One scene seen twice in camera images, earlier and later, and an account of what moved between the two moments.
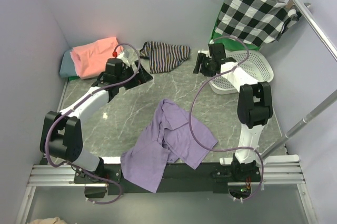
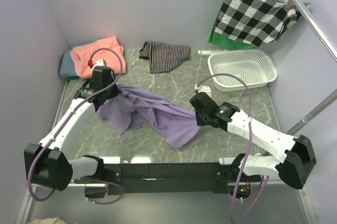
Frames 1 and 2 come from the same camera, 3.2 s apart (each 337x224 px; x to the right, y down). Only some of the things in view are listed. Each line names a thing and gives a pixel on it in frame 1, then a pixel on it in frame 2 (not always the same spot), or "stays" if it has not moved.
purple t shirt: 169,138 -> 131,107
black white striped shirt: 164,57 stays
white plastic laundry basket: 249,67 stays
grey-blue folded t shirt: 68,68 stays
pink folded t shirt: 89,60 stays
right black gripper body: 202,63 -> 199,104
